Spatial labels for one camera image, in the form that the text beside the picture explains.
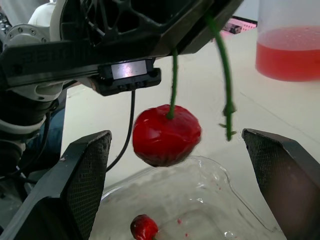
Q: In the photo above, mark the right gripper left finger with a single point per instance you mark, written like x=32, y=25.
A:
x=62, y=190

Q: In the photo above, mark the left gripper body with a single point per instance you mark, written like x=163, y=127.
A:
x=50, y=62

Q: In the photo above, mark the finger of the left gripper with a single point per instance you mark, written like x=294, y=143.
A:
x=215, y=25
x=150, y=15

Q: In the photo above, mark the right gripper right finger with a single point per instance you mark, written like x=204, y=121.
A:
x=287, y=180

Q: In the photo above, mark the green cherry stem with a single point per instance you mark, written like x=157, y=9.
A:
x=226, y=75

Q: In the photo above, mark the large red cherry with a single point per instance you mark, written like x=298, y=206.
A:
x=165, y=137

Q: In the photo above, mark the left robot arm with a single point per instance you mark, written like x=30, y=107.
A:
x=25, y=35

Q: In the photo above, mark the small red cherry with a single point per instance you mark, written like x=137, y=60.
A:
x=143, y=227

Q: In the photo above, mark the clear plastic bowl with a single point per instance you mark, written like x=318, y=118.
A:
x=200, y=200

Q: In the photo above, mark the person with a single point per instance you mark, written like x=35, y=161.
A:
x=53, y=132

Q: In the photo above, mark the clear cup with pink liquid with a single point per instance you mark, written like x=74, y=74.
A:
x=287, y=45

